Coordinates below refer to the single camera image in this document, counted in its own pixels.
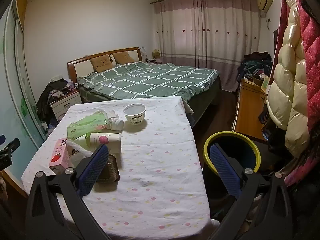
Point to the red quilted jacket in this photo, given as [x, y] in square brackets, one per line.
[312, 67]

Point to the white dotted tablecloth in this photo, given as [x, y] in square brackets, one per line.
[155, 180]

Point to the wooden bed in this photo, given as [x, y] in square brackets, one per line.
[80, 66]

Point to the brown bear-face pillow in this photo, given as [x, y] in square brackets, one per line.
[123, 58]
[101, 63]

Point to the pink and white curtain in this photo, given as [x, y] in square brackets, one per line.
[205, 37]

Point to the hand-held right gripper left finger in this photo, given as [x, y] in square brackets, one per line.
[93, 170]

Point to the green wet wipes pack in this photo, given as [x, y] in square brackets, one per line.
[87, 123]

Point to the black television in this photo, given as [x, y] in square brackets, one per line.
[275, 41]

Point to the black bin with yellow rim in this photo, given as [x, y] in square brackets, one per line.
[232, 140]

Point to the wooden desk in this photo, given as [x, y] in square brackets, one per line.
[250, 112]

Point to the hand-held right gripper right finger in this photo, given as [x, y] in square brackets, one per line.
[223, 167]

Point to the white nightstand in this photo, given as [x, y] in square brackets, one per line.
[67, 103]

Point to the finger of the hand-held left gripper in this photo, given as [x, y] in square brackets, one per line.
[11, 146]

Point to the dark red coat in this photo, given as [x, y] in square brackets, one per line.
[283, 12]

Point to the green checked duvet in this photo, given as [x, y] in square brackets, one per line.
[150, 80]

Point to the white plush toy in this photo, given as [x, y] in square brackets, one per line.
[60, 95]

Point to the white paper bowl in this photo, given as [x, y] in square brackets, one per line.
[135, 118]

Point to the black plastic tray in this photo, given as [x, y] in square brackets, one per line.
[112, 170]

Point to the white wrapper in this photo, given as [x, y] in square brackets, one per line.
[75, 150]

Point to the pink strawberry milk carton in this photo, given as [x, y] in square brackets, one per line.
[58, 157]

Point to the pile of clothes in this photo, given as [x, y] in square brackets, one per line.
[255, 65]

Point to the small white bottle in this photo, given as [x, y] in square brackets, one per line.
[116, 123]

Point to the sliding wardrobe door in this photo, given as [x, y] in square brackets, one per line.
[15, 100]

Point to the dark clothes heap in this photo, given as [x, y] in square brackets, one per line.
[47, 95]

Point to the cream puffer jacket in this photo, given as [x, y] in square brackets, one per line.
[287, 92]

